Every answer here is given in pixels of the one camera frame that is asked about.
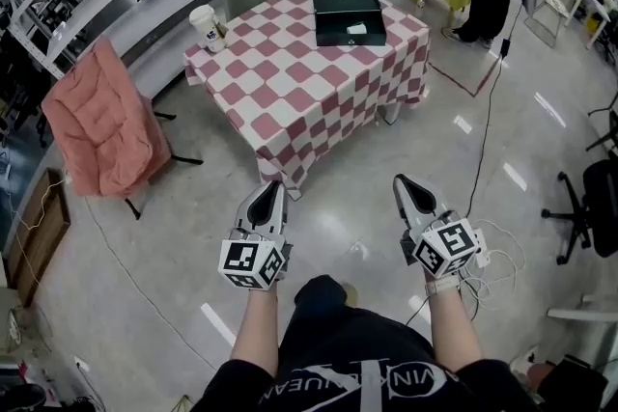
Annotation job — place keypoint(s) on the black power adapter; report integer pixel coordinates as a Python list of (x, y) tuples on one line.
[(505, 48)]

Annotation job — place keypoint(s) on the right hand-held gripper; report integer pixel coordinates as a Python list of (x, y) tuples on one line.
[(446, 248)]

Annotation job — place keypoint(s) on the white desk with clutter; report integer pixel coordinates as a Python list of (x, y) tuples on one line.
[(591, 0)]

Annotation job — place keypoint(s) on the black office chair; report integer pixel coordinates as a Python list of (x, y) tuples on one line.
[(601, 207)]

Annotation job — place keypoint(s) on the person's black shorts leg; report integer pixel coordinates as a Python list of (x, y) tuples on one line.
[(321, 296)]

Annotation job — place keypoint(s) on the black shoe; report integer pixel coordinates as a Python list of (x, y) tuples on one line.
[(21, 398)]

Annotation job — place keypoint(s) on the black box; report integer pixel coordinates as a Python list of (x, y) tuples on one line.
[(338, 17)]

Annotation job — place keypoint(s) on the white power strip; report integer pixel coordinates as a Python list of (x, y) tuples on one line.
[(482, 253)]

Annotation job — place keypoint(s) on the pink checkered tablecloth table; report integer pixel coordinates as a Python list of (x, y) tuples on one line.
[(289, 77)]

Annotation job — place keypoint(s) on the person's right forearm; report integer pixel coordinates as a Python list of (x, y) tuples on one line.
[(454, 328)]

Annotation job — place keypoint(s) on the brown wooden board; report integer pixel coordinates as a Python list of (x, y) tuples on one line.
[(57, 207)]

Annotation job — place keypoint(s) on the person's left forearm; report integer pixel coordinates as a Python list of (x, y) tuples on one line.
[(256, 333)]

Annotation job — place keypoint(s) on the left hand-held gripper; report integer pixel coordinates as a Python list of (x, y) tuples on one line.
[(251, 263)]

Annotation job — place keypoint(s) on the pink cushioned armchair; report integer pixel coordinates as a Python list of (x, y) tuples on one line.
[(106, 120)]

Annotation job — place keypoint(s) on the small white item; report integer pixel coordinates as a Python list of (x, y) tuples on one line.
[(356, 30)]

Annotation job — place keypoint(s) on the white table edge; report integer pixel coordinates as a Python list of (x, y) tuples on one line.
[(579, 314)]

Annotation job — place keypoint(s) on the black chair base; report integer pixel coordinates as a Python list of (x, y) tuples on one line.
[(610, 130)]

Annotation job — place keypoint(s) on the black bag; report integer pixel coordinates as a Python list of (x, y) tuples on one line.
[(574, 383)]

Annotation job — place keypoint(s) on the white wrist band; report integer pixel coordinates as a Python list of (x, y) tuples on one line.
[(441, 286)]

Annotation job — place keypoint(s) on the person's black printed t-shirt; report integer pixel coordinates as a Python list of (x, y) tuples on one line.
[(357, 366)]

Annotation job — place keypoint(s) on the white paper cup with lid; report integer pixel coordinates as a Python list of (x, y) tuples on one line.
[(205, 26)]

